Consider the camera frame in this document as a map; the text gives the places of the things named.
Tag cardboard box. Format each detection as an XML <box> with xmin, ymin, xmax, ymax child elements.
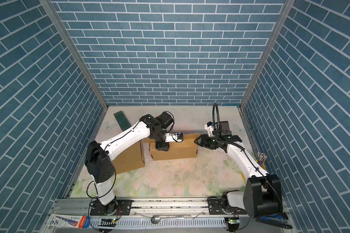
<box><xmin>112</xmin><ymin>141</ymin><xmax>145</xmax><ymax>174</ymax></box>
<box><xmin>143</xmin><ymin>134</ymin><xmax>201</xmax><ymax>161</ymax></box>

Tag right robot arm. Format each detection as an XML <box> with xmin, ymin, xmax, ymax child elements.
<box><xmin>194</xmin><ymin>121</ymin><xmax>283</xmax><ymax>218</ymax></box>

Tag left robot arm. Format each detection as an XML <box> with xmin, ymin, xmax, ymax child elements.
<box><xmin>85</xmin><ymin>111</ymin><xmax>184</xmax><ymax>216</ymax></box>

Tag green sponge block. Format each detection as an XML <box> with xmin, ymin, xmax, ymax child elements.
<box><xmin>113</xmin><ymin>111</ymin><xmax>132</xmax><ymax>131</ymax></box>

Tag yellow pencil cup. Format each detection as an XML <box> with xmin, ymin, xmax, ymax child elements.
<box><xmin>241</xmin><ymin>150</ymin><xmax>268</xmax><ymax>180</ymax></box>

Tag metal spoon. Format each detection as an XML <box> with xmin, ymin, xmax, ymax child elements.
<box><xmin>134</xmin><ymin>214</ymin><xmax>205</xmax><ymax>225</ymax></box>

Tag blue black pliers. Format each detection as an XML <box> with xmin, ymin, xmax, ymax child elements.
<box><xmin>255</xmin><ymin>215</ymin><xmax>293</xmax><ymax>230</ymax></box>

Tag white printed package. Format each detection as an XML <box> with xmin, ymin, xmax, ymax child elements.
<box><xmin>46</xmin><ymin>214</ymin><xmax>89</xmax><ymax>229</ymax></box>

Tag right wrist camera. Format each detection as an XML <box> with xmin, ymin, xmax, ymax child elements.
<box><xmin>204</xmin><ymin>121</ymin><xmax>216</xmax><ymax>137</ymax></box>

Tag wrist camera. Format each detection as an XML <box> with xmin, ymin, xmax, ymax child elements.
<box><xmin>204</xmin><ymin>121</ymin><xmax>216</xmax><ymax>137</ymax></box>
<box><xmin>165</xmin><ymin>133</ymin><xmax>184</xmax><ymax>143</ymax></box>

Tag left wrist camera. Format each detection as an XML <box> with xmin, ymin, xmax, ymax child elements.
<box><xmin>165</xmin><ymin>133</ymin><xmax>184</xmax><ymax>143</ymax></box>

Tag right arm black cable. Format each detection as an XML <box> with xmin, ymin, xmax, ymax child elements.
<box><xmin>212</xmin><ymin>102</ymin><xmax>282</xmax><ymax>232</ymax></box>

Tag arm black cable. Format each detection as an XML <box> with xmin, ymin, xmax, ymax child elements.
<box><xmin>86</xmin><ymin>110</ymin><xmax>176</xmax><ymax>232</ymax></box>
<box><xmin>212</xmin><ymin>102</ymin><xmax>282</xmax><ymax>232</ymax></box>

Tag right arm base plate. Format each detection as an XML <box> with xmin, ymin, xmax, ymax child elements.
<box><xmin>206</xmin><ymin>198</ymin><xmax>247</xmax><ymax>216</ymax></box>

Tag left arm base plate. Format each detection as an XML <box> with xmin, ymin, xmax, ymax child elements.
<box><xmin>89</xmin><ymin>200</ymin><xmax>133</xmax><ymax>216</ymax></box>

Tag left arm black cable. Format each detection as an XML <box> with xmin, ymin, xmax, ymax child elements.
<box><xmin>86</xmin><ymin>110</ymin><xmax>176</xmax><ymax>232</ymax></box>

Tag white slotted cable duct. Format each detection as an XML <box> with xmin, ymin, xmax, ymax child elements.
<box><xmin>88</xmin><ymin>217</ymin><xmax>231</xmax><ymax>229</ymax></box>

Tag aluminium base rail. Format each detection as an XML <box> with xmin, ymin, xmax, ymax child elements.
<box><xmin>41</xmin><ymin>197</ymin><xmax>295</xmax><ymax>233</ymax></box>

